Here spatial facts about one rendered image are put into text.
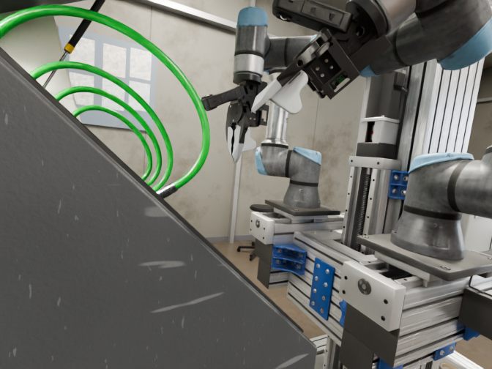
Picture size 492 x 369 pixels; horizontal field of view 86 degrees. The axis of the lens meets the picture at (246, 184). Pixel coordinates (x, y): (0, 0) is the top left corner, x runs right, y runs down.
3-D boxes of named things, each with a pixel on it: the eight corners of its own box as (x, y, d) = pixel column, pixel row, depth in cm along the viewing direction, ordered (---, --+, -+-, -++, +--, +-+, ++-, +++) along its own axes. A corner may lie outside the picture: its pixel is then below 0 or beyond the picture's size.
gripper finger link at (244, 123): (247, 143, 63) (250, 106, 62) (241, 143, 62) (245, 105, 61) (237, 143, 67) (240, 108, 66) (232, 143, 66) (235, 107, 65)
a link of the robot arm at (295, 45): (330, 75, 111) (324, 75, 68) (304, 75, 114) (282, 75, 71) (334, 43, 106) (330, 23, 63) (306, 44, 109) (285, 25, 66)
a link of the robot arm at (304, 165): (318, 184, 100) (323, 148, 99) (283, 179, 104) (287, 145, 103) (319, 181, 112) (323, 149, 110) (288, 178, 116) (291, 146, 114)
